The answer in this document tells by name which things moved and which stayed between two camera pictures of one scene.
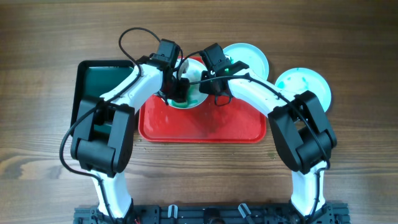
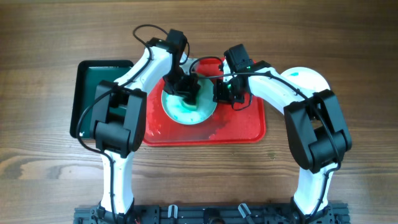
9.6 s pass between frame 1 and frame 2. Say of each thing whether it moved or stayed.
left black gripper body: stayed
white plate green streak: moved
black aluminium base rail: stayed
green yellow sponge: moved
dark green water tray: stayed
